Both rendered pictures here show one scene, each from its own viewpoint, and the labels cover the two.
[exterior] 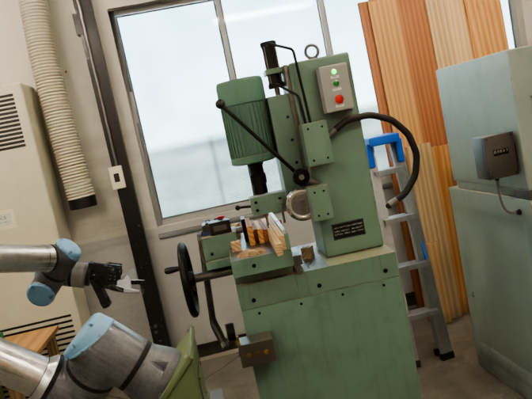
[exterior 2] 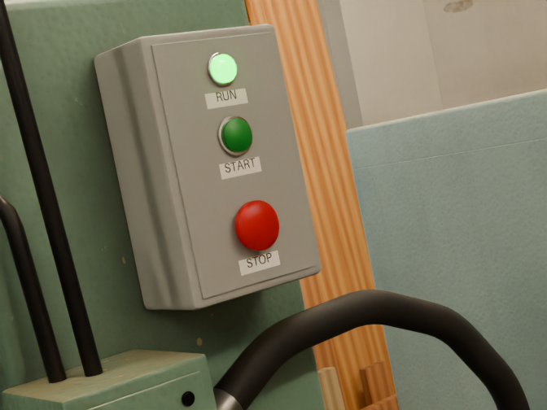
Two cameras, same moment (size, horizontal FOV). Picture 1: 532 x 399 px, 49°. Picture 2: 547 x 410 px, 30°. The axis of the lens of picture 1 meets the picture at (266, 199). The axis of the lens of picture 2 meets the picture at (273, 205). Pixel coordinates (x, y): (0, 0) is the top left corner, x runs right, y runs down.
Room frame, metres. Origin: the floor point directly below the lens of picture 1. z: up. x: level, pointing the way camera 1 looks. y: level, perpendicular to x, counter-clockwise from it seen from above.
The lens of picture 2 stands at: (1.54, 0.01, 1.40)
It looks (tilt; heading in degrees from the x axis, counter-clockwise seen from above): 3 degrees down; 326
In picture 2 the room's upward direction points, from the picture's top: 11 degrees counter-clockwise
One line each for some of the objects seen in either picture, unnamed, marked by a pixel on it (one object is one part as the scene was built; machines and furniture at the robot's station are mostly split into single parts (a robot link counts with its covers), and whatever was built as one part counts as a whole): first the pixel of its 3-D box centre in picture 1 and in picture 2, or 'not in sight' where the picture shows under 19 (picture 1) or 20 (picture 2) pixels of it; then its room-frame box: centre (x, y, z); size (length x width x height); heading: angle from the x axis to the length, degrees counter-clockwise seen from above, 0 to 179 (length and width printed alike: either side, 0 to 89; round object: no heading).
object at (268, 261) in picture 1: (244, 249); not in sight; (2.23, 0.12, 0.87); 0.61 x 0.30 x 0.06; 4
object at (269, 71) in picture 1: (273, 64); not in sight; (2.22, -0.13, 1.54); 0.08 x 0.08 x 0.17; 4
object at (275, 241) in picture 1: (271, 234); not in sight; (2.17, 0.01, 0.92); 0.60 x 0.02 x 0.04; 4
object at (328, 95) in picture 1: (335, 88); (210, 166); (2.09, -0.32, 1.40); 0.10 x 0.06 x 0.16; 94
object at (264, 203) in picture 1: (269, 204); not in sight; (2.21, -0.01, 1.03); 0.14 x 0.07 x 0.09; 94
